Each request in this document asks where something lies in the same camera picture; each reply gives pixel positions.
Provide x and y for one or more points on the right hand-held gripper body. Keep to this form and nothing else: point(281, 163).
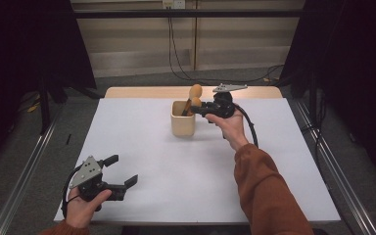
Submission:
point(223, 106)

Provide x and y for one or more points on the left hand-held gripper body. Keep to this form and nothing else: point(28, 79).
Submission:
point(89, 173)

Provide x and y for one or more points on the small black makeup brush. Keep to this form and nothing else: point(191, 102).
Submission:
point(196, 102)

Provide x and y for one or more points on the large black makeup brush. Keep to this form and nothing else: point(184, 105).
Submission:
point(196, 90)

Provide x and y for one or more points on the beige square cup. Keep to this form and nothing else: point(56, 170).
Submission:
point(183, 125)

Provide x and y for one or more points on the person's right hand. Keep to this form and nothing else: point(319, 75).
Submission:
point(233, 129)

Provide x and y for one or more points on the person's left hand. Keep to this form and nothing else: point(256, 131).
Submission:
point(81, 212)

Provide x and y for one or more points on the white table sheet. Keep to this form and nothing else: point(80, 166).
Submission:
point(163, 182)

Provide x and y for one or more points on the small black floor object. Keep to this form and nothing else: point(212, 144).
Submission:
point(68, 139)

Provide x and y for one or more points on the light wooden table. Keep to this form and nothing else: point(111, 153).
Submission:
point(143, 92)

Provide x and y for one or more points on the black metal stand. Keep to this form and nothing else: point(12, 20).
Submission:
point(313, 98)
point(44, 107)

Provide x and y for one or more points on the yellow floor object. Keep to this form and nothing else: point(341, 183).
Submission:
point(32, 107)

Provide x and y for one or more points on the black horizontal bar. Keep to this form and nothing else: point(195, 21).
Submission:
point(189, 13)

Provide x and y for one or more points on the black curtain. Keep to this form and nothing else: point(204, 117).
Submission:
point(29, 49)
point(355, 65)

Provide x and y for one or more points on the aluminium floor rail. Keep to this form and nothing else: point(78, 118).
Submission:
point(23, 176)
point(339, 176)

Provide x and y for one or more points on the white wall socket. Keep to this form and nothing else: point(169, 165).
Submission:
point(173, 4)

